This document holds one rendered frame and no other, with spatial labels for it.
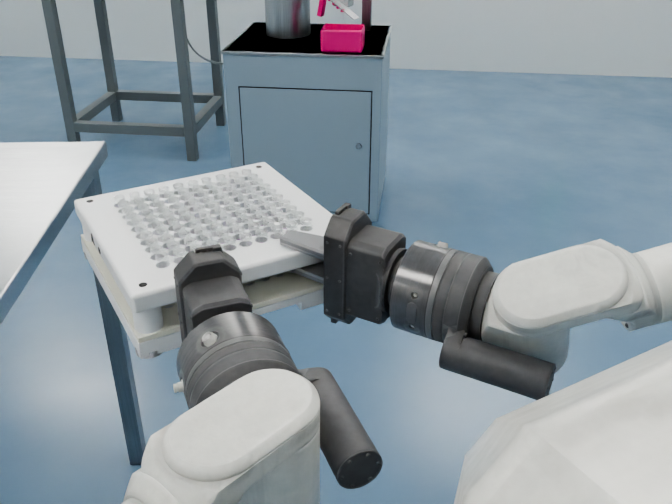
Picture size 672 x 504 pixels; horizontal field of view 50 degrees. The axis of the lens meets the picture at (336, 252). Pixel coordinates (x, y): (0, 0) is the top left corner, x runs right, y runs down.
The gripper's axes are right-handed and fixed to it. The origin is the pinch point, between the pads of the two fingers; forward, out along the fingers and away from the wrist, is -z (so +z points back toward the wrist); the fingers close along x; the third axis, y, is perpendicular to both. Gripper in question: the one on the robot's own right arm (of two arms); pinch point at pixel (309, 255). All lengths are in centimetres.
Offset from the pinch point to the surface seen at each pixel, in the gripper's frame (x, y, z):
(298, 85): 47, 180, -110
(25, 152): 20, 37, -89
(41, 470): 109, 28, -99
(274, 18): 28, 198, -132
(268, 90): 50, 175, -121
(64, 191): 19, 26, -67
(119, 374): 78, 41, -79
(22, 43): 109, 335, -460
